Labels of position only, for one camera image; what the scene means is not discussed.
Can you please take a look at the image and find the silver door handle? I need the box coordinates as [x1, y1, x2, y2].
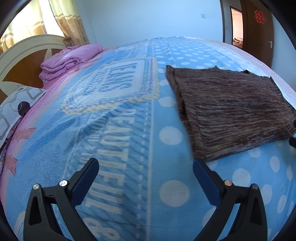
[266, 41, 273, 49]

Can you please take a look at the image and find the red paper door decoration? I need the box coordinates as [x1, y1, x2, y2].
[254, 10, 266, 25]

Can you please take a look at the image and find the folded pink quilt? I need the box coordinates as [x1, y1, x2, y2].
[39, 44, 103, 84]

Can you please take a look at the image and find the patterned white pillow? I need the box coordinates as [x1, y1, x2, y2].
[1, 85, 46, 147]

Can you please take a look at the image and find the blue polka dot blanket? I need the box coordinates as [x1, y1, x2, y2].
[2, 36, 296, 241]

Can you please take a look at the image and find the brown wooden door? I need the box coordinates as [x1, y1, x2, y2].
[240, 0, 274, 67]

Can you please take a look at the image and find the cream wooden headboard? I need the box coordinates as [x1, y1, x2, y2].
[1, 34, 66, 101]

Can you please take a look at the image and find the brown knitted sweater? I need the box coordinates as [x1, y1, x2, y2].
[166, 66, 295, 162]

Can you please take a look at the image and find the yellow curtain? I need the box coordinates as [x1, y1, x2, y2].
[1, 0, 89, 53]

